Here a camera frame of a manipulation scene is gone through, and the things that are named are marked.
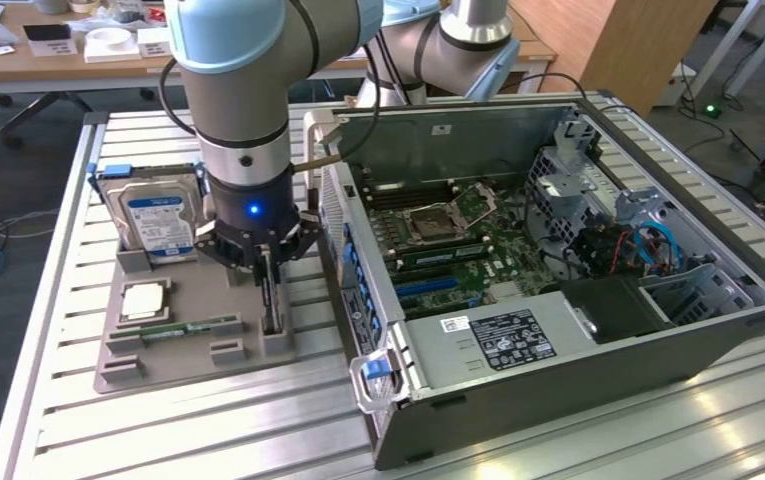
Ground white box with red button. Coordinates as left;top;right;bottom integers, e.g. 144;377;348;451
663;62;700;108

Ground hard disk with blue label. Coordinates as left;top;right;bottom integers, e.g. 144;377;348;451
100;174;209;262

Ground black topped white box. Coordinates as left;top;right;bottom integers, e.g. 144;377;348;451
22;23;78;57

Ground silver disk bay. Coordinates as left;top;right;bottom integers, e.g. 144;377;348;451
639;262;757;326

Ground grey open PC case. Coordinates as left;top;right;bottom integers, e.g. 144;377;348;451
302;92;765;471

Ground black office chair base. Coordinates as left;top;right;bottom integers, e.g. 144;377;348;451
0;89;157;149

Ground black graphics card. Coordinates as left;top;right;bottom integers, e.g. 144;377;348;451
256;242;288;336

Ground green motherboard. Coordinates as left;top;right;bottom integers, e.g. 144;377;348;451
361;169;581;321

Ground blue expansion slot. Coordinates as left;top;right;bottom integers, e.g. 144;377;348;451
394;277;459;297

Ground grey parts rack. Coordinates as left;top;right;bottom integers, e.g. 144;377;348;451
92;193;301;396

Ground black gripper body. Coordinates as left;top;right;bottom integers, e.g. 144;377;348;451
208;167;298;261

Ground grey power supply unit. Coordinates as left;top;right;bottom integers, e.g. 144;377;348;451
405;292;601;391

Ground white tape roll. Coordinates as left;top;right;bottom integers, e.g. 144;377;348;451
86;27;134;53

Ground white table frame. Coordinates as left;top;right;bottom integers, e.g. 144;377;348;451
681;0;765;136

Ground flat white box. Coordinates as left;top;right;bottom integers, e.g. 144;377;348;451
82;42;144;65

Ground dark bag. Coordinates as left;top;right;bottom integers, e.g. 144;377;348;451
112;0;148;24

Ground black cable behind case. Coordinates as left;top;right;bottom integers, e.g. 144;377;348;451
508;73;597;101

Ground wooden cabinet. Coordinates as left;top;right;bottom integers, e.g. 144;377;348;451
508;0;721;116

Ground blue disk carrier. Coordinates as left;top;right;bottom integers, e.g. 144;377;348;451
84;158;208;204

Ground white labelled box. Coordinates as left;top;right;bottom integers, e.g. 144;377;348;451
136;27;174;59

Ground silver CPU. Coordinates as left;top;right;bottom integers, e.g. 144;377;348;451
118;285;165;321

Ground silver metal drive cage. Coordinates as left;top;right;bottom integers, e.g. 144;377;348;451
525;117;628;251

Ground silver socket cover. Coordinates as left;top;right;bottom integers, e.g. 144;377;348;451
452;182;499;226

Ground blue wire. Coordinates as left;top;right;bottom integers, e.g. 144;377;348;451
632;219;685;276

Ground CPU socket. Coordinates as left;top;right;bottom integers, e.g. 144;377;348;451
408;204;464;241

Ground white floor cable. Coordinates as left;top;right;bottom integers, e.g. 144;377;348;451
0;209;57;240

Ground loose green RAM stick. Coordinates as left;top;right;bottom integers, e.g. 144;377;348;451
114;315;241;344

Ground wooden desk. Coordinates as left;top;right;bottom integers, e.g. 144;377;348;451
0;2;197;96
192;47;557;109

